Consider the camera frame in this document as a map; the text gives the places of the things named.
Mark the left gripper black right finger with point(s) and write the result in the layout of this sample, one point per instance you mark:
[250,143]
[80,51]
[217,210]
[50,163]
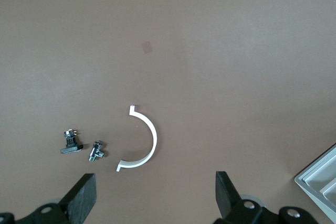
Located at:
[225,197]

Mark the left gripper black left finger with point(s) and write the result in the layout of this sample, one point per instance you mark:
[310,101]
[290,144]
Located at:
[78,200]

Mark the silver metal pipe fitting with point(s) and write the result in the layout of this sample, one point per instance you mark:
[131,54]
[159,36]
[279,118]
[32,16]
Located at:
[96,151]

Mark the grey plastic tray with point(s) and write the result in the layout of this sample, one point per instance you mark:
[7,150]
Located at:
[319,179]

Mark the small clear tape patch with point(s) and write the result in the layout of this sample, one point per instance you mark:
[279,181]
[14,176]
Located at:
[147,47]

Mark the black switch contact block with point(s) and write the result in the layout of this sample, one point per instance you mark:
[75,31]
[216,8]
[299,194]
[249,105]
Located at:
[70,145]

